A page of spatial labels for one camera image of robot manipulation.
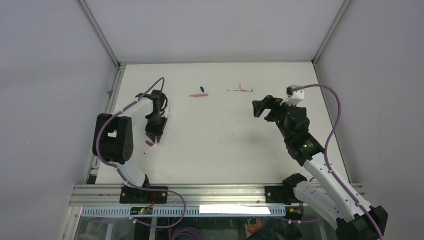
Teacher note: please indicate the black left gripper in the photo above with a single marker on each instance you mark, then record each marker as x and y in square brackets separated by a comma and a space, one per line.
[151, 132]

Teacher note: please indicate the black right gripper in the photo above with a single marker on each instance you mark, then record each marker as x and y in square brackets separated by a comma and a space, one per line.
[258, 106]

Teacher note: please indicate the white pen red tip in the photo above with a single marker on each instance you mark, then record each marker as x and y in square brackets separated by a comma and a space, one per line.
[150, 148]

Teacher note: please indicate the magenta pen cap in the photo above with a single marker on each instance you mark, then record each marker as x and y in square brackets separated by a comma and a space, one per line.
[149, 143]

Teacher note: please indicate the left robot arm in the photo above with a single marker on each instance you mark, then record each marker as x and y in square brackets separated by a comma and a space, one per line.
[113, 140]

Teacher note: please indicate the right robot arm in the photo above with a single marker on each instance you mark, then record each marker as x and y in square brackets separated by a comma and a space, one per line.
[351, 215]

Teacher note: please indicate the black green tipped pen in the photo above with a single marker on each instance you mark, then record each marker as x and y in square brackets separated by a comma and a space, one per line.
[240, 90]

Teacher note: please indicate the pink pen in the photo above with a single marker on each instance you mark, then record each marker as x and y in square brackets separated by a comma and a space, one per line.
[199, 95]

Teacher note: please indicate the small circuit board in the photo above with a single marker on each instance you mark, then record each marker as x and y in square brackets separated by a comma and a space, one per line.
[138, 211]

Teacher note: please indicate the orange object below table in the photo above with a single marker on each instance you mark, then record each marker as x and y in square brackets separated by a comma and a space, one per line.
[254, 224]

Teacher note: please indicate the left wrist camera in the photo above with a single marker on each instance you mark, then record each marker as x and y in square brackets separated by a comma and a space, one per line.
[166, 112]

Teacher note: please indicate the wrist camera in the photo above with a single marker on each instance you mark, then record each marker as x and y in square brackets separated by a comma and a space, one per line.
[166, 112]
[295, 95]

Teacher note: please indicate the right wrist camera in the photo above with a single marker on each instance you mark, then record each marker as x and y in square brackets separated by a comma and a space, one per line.
[295, 95]

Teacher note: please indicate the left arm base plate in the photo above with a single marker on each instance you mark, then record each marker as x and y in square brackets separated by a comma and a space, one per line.
[156, 194]

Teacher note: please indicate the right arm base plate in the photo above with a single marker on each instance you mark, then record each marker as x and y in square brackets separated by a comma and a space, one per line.
[280, 194]

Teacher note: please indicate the aluminium frame rail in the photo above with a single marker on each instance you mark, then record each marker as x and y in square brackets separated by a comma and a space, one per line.
[91, 195]

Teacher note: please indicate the white slotted cable duct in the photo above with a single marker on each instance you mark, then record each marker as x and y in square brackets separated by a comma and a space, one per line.
[189, 211]

